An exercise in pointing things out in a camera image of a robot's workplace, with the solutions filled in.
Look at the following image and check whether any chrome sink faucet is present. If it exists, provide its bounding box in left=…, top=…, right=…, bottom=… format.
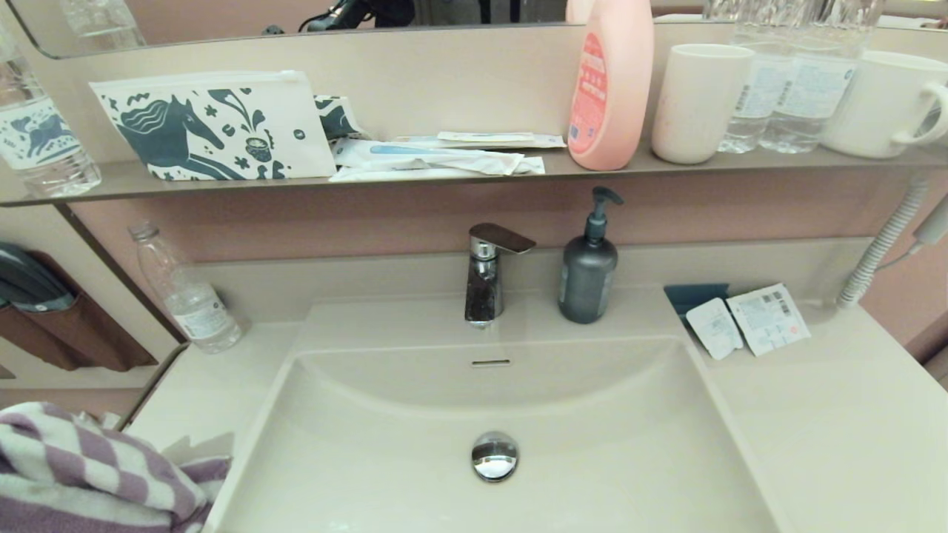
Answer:
left=464, top=223, right=537, bottom=331

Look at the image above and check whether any purple white striped towel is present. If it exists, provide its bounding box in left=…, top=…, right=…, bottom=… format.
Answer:
left=0, top=401, right=232, bottom=533

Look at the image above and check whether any beige ceramic sink basin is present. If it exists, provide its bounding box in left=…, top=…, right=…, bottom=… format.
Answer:
left=204, top=293, right=782, bottom=533

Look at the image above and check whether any dark grey soap dispenser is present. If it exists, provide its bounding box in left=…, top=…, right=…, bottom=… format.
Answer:
left=558, top=186, right=625, bottom=325

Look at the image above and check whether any plain white toiletry packet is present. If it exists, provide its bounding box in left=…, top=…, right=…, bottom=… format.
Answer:
left=327, top=156, right=547, bottom=184

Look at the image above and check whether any white packet with blue toothbrush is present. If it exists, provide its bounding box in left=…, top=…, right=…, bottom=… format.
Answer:
left=330, top=138, right=527, bottom=177

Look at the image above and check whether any flat white toiletry packet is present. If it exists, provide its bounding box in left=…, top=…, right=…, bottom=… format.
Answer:
left=394, top=131, right=568, bottom=150

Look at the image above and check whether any chrome drain stopper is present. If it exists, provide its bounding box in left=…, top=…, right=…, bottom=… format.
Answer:
left=471, top=431, right=520, bottom=483

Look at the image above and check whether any folded blue patterned pouch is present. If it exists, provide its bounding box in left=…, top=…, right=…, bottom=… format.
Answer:
left=313, top=94, right=370, bottom=141

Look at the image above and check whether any dark blue packet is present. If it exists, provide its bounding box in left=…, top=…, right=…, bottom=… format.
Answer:
left=664, top=284, right=732, bottom=325

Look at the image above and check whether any pink lotion bottle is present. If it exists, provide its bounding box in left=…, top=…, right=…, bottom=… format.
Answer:
left=566, top=0, right=656, bottom=172

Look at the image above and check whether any small white sachet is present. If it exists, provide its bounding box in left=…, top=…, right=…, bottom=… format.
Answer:
left=685, top=297, right=745, bottom=361

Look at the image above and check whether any slim clear plastic bottle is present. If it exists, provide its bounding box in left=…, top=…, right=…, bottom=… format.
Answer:
left=127, top=221, right=244, bottom=354

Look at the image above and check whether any white horse print pouch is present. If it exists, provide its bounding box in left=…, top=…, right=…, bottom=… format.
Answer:
left=88, top=70, right=338, bottom=181

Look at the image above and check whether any white sachet with barcode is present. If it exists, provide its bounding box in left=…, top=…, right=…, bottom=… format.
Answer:
left=726, top=282, right=812, bottom=358

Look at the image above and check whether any clear plastic water bottle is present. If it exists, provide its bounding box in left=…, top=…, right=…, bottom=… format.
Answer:
left=758, top=0, right=887, bottom=155
left=717, top=0, right=789, bottom=155

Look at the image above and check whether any brown holder pouch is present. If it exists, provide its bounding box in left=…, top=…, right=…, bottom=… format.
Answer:
left=0, top=250, right=158, bottom=372

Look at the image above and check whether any shrink-wrapped bottle pack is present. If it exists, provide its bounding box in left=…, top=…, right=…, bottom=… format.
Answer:
left=74, top=411, right=123, bottom=432

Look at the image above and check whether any dark blue hair dryer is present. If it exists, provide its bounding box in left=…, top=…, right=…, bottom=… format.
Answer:
left=0, top=242, right=77, bottom=313

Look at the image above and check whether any water bottle blue animal label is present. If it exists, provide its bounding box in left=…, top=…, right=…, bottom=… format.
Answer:
left=0, top=30, right=103, bottom=199

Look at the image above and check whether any white handset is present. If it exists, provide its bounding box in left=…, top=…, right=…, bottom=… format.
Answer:
left=912, top=191, right=948, bottom=247

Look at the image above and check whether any white handleless cup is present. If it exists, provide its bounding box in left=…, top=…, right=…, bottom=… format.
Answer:
left=651, top=43, right=756, bottom=166

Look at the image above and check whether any grey wall shelf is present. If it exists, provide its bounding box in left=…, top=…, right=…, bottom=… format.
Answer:
left=0, top=142, right=948, bottom=209

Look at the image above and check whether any white coiled hose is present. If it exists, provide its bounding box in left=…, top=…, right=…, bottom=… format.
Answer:
left=837, top=178, right=931, bottom=308

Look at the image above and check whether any white mug with handle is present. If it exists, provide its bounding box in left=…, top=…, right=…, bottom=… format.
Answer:
left=821, top=49, right=948, bottom=160

